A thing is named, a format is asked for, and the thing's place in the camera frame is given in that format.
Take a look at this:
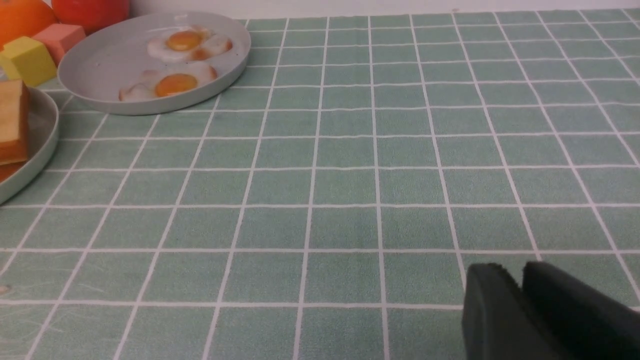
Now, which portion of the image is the toast slice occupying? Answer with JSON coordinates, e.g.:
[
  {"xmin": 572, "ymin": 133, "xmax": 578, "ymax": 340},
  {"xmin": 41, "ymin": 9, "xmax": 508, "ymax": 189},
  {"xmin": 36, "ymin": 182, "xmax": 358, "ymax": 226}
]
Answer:
[
  {"xmin": 0, "ymin": 79, "xmax": 30, "ymax": 166},
  {"xmin": 0, "ymin": 161, "xmax": 26, "ymax": 183}
]

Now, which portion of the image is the fried egg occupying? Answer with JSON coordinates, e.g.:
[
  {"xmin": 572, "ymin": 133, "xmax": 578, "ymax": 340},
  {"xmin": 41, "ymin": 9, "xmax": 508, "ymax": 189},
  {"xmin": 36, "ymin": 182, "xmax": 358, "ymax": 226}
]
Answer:
[
  {"xmin": 118, "ymin": 61, "xmax": 218, "ymax": 102},
  {"xmin": 146, "ymin": 25, "xmax": 234, "ymax": 64}
]

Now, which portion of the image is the grey plate with eggs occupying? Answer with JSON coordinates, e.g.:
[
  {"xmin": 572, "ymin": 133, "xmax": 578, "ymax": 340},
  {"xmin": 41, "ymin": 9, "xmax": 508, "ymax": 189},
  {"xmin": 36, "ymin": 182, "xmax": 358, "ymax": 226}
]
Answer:
[{"xmin": 57, "ymin": 11, "xmax": 252, "ymax": 116}]

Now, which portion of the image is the red tomato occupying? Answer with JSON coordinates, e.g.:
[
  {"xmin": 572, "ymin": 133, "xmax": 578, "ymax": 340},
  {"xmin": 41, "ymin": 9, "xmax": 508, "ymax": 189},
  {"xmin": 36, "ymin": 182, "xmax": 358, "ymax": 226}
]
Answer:
[{"xmin": 51, "ymin": 0, "xmax": 130, "ymax": 35}]

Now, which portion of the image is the orange fruit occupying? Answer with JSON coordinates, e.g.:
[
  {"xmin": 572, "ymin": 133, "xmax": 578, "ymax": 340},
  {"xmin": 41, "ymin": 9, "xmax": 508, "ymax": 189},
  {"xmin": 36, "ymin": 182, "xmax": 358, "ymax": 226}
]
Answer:
[{"xmin": 0, "ymin": 0, "xmax": 58, "ymax": 49}]

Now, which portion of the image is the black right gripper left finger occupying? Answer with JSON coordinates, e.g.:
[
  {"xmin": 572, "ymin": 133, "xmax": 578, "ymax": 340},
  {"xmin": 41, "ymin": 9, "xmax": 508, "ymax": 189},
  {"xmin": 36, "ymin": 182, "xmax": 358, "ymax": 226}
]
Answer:
[{"xmin": 461, "ymin": 263, "xmax": 576, "ymax": 360}]

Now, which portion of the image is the yellow cube block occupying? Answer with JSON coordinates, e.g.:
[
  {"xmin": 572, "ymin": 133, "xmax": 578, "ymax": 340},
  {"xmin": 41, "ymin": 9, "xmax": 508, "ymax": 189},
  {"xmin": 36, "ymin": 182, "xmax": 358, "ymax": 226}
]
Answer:
[{"xmin": 0, "ymin": 36, "xmax": 57, "ymax": 87}]

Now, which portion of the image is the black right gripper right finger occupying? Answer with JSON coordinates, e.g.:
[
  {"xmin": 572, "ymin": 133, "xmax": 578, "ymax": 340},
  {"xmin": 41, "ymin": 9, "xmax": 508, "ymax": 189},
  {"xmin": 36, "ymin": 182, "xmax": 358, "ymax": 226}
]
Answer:
[{"xmin": 522, "ymin": 261, "xmax": 640, "ymax": 360}]

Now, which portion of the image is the front fried egg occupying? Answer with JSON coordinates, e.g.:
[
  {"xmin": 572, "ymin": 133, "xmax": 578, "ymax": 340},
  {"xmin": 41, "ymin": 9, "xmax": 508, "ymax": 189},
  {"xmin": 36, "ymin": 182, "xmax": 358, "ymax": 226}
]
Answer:
[{"xmin": 118, "ymin": 61, "xmax": 218, "ymax": 102}]

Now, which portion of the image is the back fried egg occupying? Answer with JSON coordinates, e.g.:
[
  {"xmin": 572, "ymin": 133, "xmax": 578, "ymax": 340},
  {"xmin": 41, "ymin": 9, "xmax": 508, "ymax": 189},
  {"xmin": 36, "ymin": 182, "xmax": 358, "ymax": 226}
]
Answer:
[{"xmin": 146, "ymin": 25, "xmax": 234, "ymax": 64}]

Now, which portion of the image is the green round front plate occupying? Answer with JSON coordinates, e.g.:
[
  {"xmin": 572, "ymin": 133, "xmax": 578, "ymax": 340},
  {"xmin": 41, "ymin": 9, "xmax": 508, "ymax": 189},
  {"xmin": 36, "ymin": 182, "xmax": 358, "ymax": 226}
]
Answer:
[{"xmin": 0, "ymin": 87, "xmax": 60, "ymax": 204}]

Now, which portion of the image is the salmon pink cube block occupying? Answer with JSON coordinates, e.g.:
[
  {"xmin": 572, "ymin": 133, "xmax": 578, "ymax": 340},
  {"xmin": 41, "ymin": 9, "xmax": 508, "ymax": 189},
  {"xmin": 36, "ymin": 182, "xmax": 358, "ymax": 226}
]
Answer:
[{"xmin": 31, "ymin": 23, "xmax": 86, "ymax": 67}]

